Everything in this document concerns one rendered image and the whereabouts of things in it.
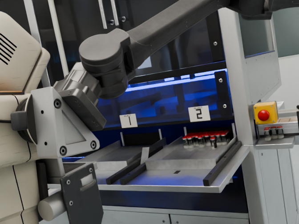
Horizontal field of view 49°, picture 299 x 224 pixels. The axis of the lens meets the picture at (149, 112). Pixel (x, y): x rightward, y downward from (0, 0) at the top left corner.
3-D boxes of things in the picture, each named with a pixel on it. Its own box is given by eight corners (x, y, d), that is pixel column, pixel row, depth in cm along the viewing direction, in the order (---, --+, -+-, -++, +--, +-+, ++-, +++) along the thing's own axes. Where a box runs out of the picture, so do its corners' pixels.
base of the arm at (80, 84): (25, 102, 56) (75, 94, 50) (47, 71, 61) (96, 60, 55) (55, 134, 62) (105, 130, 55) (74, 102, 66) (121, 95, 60)
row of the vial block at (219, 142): (187, 145, 140) (185, 135, 139) (228, 143, 131) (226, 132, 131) (185, 147, 138) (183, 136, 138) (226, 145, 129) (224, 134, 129)
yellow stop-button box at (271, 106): (259, 120, 127) (256, 102, 126) (278, 118, 124) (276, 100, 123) (255, 125, 121) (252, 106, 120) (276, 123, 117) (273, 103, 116)
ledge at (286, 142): (262, 140, 135) (261, 135, 135) (296, 138, 129) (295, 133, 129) (256, 150, 123) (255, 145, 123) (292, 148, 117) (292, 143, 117)
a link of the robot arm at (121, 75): (73, 98, 63) (65, 78, 59) (94, 64, 69) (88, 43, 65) (117, 106, 61) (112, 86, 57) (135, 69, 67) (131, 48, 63)
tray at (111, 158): (120, 146, 163) (119, 140, 163) (167, 144, 150) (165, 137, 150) (74, 170, 134) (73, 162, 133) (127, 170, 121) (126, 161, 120)
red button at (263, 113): (260, 119, 121) (258, 109, 120) (271, 118, 119) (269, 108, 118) (258, 122, 117) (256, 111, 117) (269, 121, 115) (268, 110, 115)
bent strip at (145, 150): (145, 162, 127) (142, 147, 127) (152, 161, 126) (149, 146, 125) (126, 174, 115) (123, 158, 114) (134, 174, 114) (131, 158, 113)
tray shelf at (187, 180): (113, 150, 166) (112, 147, 165) (254, 144, 131) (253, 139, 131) (42, 188, 124) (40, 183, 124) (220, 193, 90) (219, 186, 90)
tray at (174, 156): (183, 143, 146) (181, 135, 146) (241, 140, 133) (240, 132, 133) (146, 170, 117) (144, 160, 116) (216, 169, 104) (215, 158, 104)
